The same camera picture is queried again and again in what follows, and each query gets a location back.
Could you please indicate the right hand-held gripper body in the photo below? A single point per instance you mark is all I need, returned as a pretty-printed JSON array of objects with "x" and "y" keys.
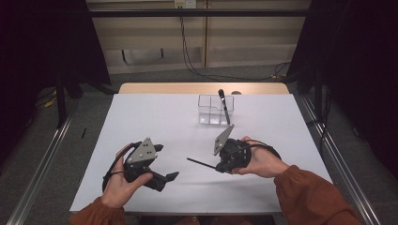
[{"x": 236, "y": 153}]

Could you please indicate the black curtain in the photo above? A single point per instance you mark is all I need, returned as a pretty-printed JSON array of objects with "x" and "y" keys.
[
  {"x": 359, "y": 62},
  {"x": 37, "y": 47}
]

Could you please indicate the white wall socket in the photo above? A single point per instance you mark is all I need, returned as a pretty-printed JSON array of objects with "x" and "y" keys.
[{"x": 185, "y": 3}]

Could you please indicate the white table board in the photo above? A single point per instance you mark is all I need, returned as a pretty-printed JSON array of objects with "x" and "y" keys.
[{"x": 175, "y": 125}]

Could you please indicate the black stand post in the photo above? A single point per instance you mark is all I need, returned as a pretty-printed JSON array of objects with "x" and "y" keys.
[
  {"x": 318, "y": 93},
  {"x": 60, "y": 103}
]

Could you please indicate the wooden table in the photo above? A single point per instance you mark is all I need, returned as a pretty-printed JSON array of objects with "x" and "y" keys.
[{"x": 172, "y": 88}]

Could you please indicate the person's right hand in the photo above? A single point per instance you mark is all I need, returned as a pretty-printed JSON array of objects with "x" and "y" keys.
[{"x": 266, "y": 164}]

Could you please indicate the aluminium floor rail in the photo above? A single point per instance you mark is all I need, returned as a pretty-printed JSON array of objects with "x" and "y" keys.
[
  {"x": 40, "y": 168},
  {"x": 336, "y": 153}
]

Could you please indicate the black horizontal bar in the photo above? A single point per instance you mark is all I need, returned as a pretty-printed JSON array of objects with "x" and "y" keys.
[{"x": 156, "y": 13}]

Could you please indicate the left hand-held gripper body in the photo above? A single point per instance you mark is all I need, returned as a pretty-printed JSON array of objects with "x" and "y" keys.
[{"x": 140, "y": 168}]

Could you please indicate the black makeup brush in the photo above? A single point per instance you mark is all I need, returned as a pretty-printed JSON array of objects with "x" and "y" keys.
[{"x": 224, "y": 106}]

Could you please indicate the clear plastic organizer box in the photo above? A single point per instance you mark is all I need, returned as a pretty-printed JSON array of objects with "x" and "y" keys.
[{"x": 209, "y": 115}]

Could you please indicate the person's left hand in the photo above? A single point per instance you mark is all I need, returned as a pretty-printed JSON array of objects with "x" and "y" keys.
[{"x": 119, "y": 190}]

